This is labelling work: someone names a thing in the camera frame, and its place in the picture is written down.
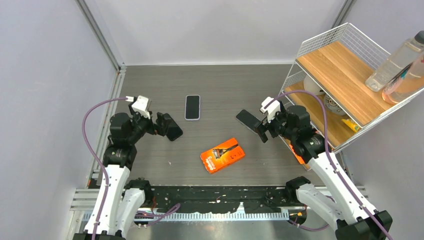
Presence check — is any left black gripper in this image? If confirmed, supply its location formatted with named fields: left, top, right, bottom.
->
left=127, top=103, right=171, bottom=144

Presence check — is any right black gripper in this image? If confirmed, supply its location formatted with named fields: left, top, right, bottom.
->
left=254, top=106, right=297, bottom=143

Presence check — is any orange razor box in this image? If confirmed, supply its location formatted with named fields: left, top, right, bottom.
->
left=200, top=138, right=246, bottom=174

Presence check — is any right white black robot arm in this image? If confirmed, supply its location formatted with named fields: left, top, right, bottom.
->
left=254, top=101, right=393, bottom=240

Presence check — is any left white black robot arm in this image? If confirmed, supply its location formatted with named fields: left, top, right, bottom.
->
left=73, top=112, right=175, bottom=240

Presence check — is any bare black phone left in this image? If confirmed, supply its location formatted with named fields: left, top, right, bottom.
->
left=165, top=118, right=183, bottom=142

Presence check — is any phone in lilac case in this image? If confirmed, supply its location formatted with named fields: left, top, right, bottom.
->
left=184, top=95, right=201, bottom=121

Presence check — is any orange packet under shelf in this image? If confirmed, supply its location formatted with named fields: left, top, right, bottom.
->
left=288, top=143, right=306, bottom=165

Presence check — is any white round container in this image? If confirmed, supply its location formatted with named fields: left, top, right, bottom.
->
left=303, top=75, right=326, bottom=96

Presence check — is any yellow snack packet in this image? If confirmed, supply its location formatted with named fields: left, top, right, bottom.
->
left=341, top=118, right=362, bottom=133

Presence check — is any pink tinted bottle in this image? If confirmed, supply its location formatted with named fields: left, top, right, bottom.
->
left=382, top=53, right=424, bottom=104

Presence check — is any clear water bottle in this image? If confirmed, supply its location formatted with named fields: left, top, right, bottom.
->
left=364, top=30, right=424, bottom=92

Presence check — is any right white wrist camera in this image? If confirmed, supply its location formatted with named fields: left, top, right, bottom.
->
left=259, top=96, right=281, bottom=123

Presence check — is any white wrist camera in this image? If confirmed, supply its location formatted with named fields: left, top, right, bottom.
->
left=259, top=96, right=281, bottom=123
left=126, top=95, right=152, bottom=120

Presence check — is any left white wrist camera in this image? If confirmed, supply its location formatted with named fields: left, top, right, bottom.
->
left=126, top=95, right=152, bottom=120

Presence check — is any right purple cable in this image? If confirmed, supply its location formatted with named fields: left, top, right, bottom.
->
left=271, top=90, right=395, bottom=240

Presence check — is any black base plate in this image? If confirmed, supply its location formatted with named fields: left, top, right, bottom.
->
left=141, top=185, right=305, bottom=214

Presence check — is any white wire wooden shelf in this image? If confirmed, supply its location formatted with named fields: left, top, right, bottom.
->
left=281, top=23, right=412, bottom=153

